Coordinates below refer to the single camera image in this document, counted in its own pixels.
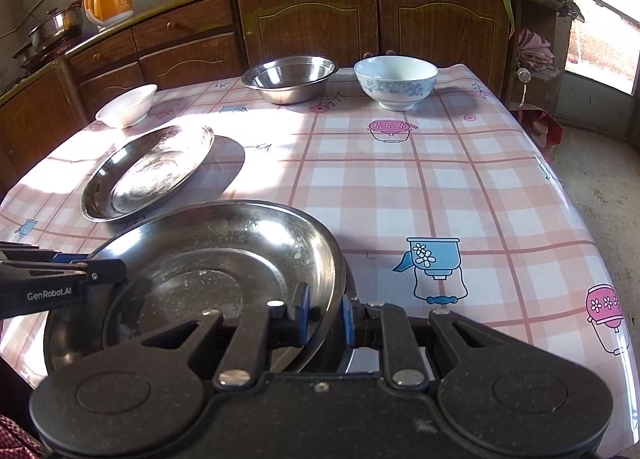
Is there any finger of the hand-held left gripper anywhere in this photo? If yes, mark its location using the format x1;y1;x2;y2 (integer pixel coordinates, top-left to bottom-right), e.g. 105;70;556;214
0;240;91;264
0;259;127;287

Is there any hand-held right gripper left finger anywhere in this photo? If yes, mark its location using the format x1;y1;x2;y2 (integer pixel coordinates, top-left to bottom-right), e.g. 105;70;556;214
135;281;313;388

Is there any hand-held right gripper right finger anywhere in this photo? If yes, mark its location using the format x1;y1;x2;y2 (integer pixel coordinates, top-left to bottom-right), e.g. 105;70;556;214
340;294;506;388

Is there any medium steel plate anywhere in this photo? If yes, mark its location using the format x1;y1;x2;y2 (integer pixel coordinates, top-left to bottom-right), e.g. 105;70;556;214
44;202;347;375

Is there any large steel plate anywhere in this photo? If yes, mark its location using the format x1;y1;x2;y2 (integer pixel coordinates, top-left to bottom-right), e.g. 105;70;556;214
81;125;216;224

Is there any plain white bowl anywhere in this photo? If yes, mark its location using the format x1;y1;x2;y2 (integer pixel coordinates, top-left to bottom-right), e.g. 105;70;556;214
95;84;158;130

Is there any deep steel bowl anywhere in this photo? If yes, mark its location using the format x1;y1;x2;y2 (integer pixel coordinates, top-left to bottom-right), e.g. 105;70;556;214
241;55;337;106

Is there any blue patterned porcelain bowl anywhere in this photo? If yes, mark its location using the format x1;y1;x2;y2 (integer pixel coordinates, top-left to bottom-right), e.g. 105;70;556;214
353;55;439;112

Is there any person's red checked clothing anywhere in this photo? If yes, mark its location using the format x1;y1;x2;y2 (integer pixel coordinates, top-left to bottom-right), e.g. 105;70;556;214
0;411;48;459

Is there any wooden single door cabinet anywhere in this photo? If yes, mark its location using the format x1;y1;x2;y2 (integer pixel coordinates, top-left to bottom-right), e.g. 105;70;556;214
0;64;81;190

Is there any red induction cooker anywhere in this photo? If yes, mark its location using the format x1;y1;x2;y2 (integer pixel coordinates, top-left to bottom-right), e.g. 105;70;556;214
22;36;88;67

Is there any wooden cabinet with drawers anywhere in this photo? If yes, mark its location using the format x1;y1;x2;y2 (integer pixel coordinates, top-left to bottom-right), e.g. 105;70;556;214
65;0;246;104

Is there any steel pot with lid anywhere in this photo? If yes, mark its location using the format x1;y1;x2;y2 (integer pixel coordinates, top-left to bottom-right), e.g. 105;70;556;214
27;1;83;52

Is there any orange electric kettle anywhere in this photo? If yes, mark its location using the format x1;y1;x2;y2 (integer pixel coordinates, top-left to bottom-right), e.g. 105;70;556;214
82;0;135;30

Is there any red bag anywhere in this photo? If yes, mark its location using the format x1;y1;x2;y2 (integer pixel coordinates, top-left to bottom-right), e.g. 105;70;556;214
515;109;563;164

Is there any wooden double door cabinet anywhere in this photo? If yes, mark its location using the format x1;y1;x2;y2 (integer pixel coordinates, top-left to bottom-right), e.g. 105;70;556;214
231;0;518;90

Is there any white suction hook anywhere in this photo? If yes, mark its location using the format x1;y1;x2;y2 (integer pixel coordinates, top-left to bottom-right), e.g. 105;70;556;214
516;68;532;107

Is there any pink hanging cloth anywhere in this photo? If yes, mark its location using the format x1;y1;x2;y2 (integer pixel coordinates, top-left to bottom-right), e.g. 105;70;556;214
517;29;557;76

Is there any glass window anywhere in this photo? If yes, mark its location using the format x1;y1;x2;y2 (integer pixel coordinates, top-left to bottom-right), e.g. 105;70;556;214
565;0;640;94

